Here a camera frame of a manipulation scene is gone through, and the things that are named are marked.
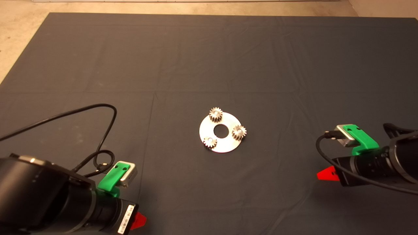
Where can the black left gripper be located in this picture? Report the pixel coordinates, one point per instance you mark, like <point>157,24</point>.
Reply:
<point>120,215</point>

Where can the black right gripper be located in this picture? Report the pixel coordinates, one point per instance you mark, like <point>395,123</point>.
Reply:
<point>359,166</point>

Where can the small steel planetary gear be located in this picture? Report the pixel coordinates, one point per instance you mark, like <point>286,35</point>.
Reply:
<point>212,116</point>
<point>235,134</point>
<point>207,144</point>

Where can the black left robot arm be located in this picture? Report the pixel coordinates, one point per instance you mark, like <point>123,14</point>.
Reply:
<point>39,195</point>

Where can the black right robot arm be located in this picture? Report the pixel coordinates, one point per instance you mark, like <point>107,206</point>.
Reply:
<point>405,156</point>

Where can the round metal carrier plate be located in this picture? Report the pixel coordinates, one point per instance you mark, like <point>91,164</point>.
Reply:
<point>225,147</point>

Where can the dark grey table cloth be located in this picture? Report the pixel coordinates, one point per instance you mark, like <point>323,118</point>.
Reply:
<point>130,49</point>

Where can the small silver camera box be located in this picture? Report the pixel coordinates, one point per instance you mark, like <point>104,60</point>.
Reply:
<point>344,135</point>
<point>130,174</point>

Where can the bright green camera mount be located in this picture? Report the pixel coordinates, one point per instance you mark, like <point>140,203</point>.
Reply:
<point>364,140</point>
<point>111,178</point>

